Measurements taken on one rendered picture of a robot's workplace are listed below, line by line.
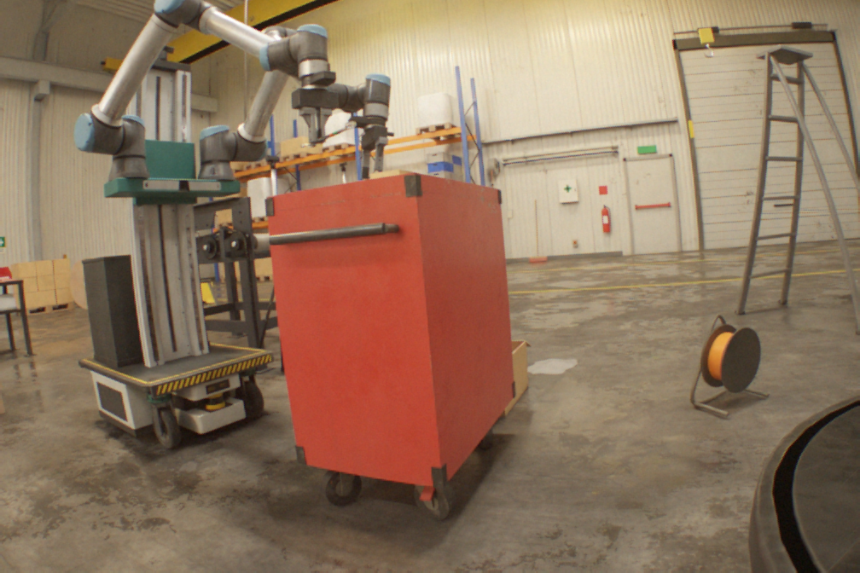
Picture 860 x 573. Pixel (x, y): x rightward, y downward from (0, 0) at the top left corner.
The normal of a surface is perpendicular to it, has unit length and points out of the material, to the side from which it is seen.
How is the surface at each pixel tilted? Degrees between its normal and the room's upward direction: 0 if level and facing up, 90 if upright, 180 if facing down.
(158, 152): 90
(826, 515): 0
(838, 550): 0
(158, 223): 90
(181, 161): 90
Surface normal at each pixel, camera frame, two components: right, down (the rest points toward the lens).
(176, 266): 0.86, -0.06
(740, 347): 0.28, 0.00
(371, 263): -0.40, 0.07
